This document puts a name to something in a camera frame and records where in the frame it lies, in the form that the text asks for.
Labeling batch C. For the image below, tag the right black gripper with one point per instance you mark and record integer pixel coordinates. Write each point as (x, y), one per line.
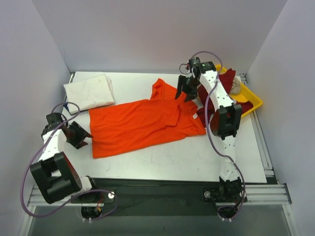
(188, 84)

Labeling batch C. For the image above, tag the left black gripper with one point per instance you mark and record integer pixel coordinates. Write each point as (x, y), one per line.
(74, 135)

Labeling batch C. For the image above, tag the orange t shirt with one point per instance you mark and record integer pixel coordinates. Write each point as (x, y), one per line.
(131, 126)

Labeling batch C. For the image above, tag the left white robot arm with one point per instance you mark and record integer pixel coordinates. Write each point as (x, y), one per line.
(53, 173)

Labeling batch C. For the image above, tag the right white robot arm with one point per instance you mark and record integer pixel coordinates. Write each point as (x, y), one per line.
(222, 126)

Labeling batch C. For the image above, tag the folded blue t shirt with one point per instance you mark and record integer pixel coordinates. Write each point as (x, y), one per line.
(66, 106)

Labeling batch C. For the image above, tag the dark red t shirt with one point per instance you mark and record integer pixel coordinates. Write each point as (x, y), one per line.
(226, 80)

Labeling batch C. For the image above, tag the beige t shirt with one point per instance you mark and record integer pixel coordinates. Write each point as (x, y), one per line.
(236, 86)

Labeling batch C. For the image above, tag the folded white t shirt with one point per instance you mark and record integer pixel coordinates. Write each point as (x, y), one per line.
(93, 92)

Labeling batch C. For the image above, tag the yellow plastic bin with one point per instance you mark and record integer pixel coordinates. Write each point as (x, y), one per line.
(246, 95)

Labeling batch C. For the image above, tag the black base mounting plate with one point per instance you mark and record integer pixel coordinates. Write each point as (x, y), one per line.
(164, 197)

